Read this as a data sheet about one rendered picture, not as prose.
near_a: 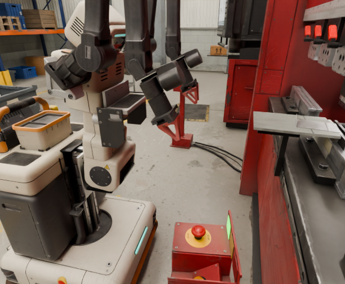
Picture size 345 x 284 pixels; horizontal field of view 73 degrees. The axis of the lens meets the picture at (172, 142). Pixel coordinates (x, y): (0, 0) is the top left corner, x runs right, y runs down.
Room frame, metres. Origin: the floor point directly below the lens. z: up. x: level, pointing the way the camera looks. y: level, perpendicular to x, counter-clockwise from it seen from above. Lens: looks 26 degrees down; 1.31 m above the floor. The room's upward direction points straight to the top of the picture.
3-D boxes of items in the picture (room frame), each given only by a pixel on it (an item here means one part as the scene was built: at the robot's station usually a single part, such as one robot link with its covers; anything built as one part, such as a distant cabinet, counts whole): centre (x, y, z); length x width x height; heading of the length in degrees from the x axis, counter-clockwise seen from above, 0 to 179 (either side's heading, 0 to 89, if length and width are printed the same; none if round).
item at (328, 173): (0.73, -0.51, 0.89); 0.30 x 0.05 x 0.03; 163
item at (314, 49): (1.16, -0.69, 1.26); 0.15 x 0.09 x 0.17; 163
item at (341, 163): (0.70, -0.56, 0.92); 0.39 x 0.06 x 0.10; 163
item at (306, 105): (1.28, -0.73, 0.92); 0.50 x 0.06 x 0.10; 163
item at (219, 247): (0.43, -0.08, 0.75); 0.20 x 0.16 x 0.18; 175
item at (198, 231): (0.48, -0.07, 0.79); 0.04 x 0.04 x 0.04
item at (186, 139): (2.61, -0.11, 0.41); 0.25 x 0.20 x 0.83; 73
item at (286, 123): (0.80, -0.43, 1.00); 0.26 x 0.18 x 0.01; 73
